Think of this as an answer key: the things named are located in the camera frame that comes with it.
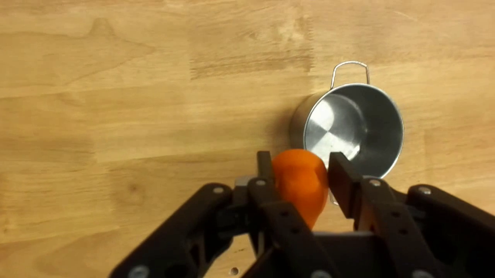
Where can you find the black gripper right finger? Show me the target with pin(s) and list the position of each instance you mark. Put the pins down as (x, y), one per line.
(423, 232)

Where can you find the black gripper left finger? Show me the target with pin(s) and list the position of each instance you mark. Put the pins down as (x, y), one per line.
(197, 233)

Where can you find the orange rubber duck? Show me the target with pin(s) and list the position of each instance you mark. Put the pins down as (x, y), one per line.
(301, 179)

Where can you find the small steel pot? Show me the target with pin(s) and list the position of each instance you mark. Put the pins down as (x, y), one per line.
(354, 117)

